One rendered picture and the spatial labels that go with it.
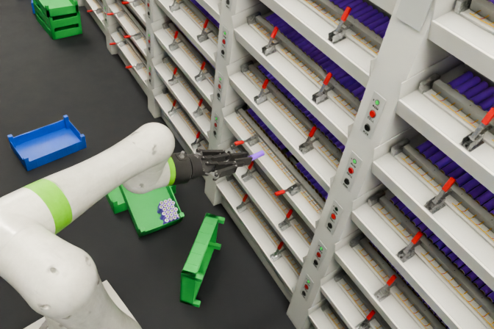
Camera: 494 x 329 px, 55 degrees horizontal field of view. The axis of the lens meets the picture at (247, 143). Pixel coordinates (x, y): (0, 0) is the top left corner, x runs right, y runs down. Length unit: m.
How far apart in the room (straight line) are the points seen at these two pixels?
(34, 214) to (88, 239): 1.16
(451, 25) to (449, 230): 0.44
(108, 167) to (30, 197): 0.19
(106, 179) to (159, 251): 1.02
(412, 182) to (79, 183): 0.76
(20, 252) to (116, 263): 1.16
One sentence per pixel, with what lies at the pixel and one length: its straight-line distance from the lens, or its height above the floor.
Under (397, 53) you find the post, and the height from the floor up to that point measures 1.21.
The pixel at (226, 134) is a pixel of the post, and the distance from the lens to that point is 1.93.
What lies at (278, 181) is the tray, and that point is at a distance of 1.63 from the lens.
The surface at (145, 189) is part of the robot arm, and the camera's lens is 1.30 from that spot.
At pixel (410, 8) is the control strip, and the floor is 1.31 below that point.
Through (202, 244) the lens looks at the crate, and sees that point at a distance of 1.85.
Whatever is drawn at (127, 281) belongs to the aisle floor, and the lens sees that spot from 2.00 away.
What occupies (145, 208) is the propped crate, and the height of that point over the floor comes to 0.05.
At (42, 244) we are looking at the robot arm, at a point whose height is 0.98.
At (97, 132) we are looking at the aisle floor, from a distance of 2.61.
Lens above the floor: 1.70
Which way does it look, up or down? 42 degrees down
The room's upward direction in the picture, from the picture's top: 9 degrees clockwise
